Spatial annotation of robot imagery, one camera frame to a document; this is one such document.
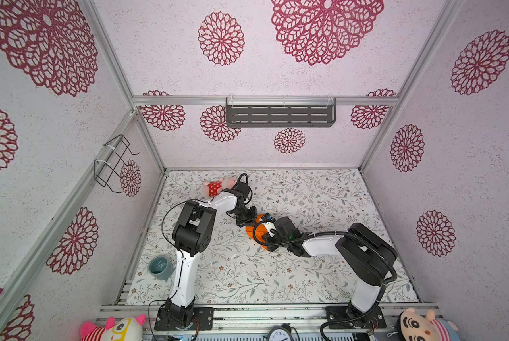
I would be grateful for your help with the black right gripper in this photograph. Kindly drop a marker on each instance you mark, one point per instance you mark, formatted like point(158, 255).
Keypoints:
point(268, 241)

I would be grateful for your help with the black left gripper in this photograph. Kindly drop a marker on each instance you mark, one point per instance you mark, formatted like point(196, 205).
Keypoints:
point(252, 217)

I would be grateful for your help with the orange square paper sheet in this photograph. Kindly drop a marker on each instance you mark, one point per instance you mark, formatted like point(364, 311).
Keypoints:
point(262, 229)

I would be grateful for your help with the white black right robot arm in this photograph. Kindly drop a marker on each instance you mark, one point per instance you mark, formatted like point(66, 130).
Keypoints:
point(368, 255)

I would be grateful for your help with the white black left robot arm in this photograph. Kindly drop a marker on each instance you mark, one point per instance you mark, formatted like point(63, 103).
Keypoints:
point(193, 233)

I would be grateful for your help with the pink pig plush toy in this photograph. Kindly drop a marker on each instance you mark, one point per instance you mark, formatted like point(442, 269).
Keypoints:
point(214, 188)

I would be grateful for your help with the round gauge clock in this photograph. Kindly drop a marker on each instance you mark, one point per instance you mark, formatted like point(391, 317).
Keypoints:
point(280, 333)

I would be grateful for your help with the teal cup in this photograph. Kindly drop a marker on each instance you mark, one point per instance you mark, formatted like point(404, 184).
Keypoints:
point(161, 267)

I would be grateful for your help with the boy face plush toy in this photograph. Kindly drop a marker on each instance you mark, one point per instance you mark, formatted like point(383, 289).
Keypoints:
point(414, 327)

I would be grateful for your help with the pink white plush toy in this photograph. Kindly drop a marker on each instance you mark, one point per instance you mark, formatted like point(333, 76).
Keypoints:
point(127, 329)

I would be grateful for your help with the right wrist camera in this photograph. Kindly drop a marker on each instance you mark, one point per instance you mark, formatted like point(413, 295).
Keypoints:
point(286, 229)

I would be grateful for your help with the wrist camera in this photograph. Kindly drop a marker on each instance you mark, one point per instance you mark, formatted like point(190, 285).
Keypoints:
point(286, 229)
point(241, 188)

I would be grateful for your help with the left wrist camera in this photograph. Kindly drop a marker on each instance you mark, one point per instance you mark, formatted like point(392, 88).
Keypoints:
point(241, 188)

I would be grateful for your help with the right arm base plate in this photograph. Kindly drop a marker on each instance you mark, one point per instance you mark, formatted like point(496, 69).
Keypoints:
point(348, 317)

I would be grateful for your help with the grey wall shelf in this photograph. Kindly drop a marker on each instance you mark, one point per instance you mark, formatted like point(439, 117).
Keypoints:
point(264, 115)

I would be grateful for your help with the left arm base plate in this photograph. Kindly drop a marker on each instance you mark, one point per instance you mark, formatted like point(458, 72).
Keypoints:
point(190, 319)

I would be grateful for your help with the black wire wall rack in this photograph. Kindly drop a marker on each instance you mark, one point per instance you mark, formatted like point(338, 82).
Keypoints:
point(107, 167)

